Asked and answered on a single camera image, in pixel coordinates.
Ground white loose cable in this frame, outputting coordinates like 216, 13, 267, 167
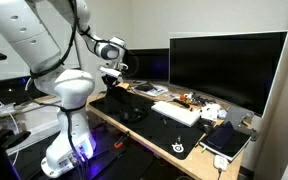
0, 79, 21, 168

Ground white keyboard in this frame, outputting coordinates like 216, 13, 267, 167
150, 100, 202, 128

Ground black computer mouse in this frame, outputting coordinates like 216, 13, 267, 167
198, 118, 216, 135

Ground black headphones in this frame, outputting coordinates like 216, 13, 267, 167
119, 103, 149, 123

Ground orange-handled black clamp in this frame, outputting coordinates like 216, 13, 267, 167
113, 130, 131, 150

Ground black remote control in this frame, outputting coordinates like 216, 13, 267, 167
172, 97, 192, 109

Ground black desk mat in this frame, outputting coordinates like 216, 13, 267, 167
88, 90, 206, 161

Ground black electronics box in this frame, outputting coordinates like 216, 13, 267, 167
0, 74, 42, 111

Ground dark blue phone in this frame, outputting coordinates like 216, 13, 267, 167
206, 120, 236, 150

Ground small white adapter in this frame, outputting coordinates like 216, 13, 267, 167
213, 154, 229, 173

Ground flat black monitor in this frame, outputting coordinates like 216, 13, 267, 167
123, 47, 170, 83

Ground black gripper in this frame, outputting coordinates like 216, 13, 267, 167
103, 74, 123, 92

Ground curved white-framed monitor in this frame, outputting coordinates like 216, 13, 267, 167
168, 30, 288, 133

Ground stack of white papers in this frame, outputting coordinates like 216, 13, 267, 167
132, 83, 169, 98

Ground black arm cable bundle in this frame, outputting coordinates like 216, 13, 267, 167
25, 0, 142, 180

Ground white-edged black tablet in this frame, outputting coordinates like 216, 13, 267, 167
198, 128, 253, 163

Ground orange cloth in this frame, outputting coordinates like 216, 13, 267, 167
118, 82, 131, 91

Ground small orange gadget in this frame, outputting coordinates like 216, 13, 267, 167
179, 91, 194, 103

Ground black pouch on papers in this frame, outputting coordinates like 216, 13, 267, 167
137, 82, 156, 92

